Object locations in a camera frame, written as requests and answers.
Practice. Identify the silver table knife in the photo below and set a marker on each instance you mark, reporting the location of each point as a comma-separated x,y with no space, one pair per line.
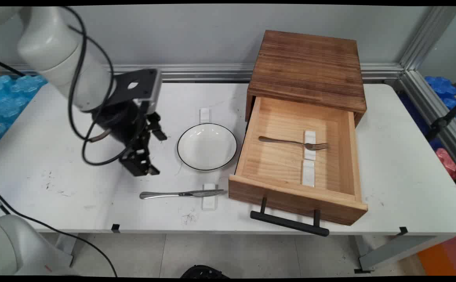
180,194

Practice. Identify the dark wooden drawer cabinet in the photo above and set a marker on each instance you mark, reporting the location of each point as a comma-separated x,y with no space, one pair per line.
310,66

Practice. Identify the black round object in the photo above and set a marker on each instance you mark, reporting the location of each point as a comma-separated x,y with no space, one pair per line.
204,272

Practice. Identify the black tape piece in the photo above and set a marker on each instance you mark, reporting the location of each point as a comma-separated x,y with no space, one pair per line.
115,228
403,230

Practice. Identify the pink plastic bag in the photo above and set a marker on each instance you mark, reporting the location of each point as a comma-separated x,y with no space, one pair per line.
447,162

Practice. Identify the horizontal aluminium frame rail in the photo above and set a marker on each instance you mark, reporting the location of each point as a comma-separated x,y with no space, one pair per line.
196,72

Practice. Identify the aluminium frame side rail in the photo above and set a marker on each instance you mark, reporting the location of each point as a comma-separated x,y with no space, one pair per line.
431,102

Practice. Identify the blue bubble wrap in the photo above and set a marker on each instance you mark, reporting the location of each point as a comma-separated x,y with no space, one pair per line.
8,105
445,92

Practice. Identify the black stand pole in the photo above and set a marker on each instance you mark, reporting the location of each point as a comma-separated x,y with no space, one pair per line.
447,117

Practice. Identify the white plate black rim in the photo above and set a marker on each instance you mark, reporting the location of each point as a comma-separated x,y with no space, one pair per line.
206,147

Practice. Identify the slanted aluminium frame post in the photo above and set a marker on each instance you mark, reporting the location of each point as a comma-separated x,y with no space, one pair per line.
427,37

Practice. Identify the orange box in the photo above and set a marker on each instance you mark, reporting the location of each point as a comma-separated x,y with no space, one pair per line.
445,256

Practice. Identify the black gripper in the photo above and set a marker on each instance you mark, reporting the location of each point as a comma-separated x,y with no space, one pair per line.
120,123

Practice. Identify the light wooden drawer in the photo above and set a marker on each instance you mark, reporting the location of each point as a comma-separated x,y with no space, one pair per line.
278,164

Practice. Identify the silver fork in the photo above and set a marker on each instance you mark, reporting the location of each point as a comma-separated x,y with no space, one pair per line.
286,141

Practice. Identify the grey table leg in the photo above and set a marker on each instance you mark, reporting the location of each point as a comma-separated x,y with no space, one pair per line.
68,246
400,250

